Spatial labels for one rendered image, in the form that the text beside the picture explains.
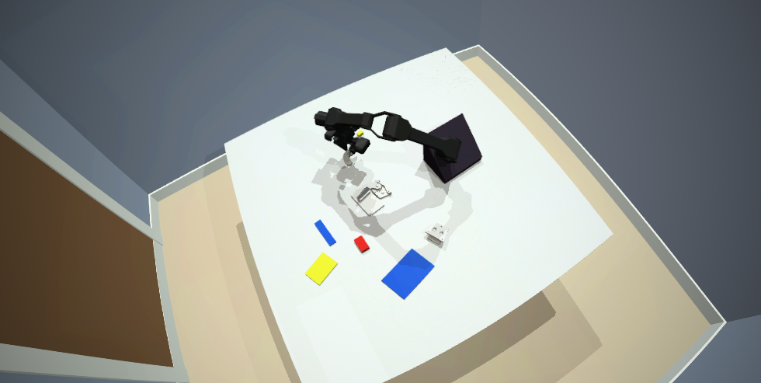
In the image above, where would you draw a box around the red rectangular block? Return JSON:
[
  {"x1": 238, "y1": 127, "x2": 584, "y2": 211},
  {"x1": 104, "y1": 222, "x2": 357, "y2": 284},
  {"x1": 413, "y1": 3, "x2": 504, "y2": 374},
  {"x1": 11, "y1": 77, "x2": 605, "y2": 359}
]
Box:
[{"x1": 354, "y1": 236, "x2": 370, "y2": 253}]

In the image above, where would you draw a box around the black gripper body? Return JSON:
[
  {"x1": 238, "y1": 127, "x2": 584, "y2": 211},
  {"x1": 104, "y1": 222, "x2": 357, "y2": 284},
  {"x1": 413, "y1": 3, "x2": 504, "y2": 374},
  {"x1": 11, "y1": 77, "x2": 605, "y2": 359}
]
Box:
[{"x1": 324, "y1": 127, "x2": 370, "y2": 154}]

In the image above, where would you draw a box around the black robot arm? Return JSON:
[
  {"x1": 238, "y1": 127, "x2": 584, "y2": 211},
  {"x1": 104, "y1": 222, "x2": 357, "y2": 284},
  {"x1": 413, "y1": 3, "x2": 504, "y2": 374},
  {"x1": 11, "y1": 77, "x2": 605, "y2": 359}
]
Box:
[{"x1": 314, "y1": 107, "x2": 462, "y2": 163}]

